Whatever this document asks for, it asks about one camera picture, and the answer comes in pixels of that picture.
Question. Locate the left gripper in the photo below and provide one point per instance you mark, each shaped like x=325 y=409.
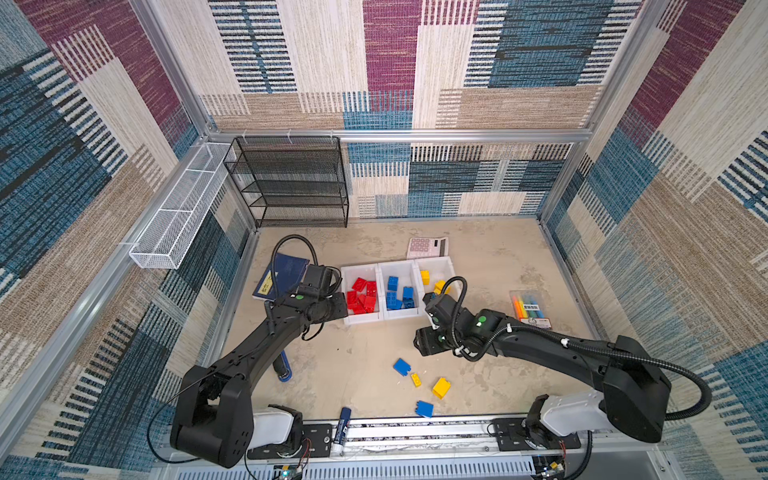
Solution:
x=340 y=308

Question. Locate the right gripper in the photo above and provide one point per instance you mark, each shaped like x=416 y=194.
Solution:
x=426 y=344

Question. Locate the red lego long brick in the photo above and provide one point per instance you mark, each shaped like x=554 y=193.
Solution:
x=352 y=299

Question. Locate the red lego eight-stud brick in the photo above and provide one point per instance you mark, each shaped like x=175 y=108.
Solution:
x=368 y=303

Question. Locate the red lego low brick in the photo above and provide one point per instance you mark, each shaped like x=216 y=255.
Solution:
x=371 y=289

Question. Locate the yellow lego front brick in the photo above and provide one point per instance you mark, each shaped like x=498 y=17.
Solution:
x=441 y=388

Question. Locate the blue lego eight-stud brick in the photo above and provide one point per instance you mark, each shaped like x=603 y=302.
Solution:
x=392 y=301

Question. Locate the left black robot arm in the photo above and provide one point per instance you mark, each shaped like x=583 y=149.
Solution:
x=214 y=419

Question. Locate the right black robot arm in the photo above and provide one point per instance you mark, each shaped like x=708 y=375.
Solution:
x=629 y=391

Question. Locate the left white plastic bin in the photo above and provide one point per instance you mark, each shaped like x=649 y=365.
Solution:
x=363 y=294

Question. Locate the white plastic bin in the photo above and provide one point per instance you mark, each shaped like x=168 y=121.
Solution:
x=363 y=294
x=438 y=269
x=404 y=270

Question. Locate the middle white plastic bin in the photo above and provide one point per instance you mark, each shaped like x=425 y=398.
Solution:
x=404 y=270

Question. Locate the blue book yellow label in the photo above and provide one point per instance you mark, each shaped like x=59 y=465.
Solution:
x=289 y=271

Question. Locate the right white plastic bin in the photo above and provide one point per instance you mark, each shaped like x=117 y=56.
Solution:
x=438 y=269

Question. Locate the pink calculator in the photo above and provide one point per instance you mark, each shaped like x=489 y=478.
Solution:
x=424 y=247

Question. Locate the highlighter marker pack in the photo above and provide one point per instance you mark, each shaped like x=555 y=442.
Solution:
x=528 y=309

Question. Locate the blue glue stick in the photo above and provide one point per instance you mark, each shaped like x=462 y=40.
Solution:
x=341 y=430

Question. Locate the black mesh shelf rack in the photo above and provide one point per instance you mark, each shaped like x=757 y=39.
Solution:
x=290 y=181

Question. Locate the white wire mesh basket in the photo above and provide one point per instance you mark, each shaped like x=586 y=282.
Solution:
x=164 y=243

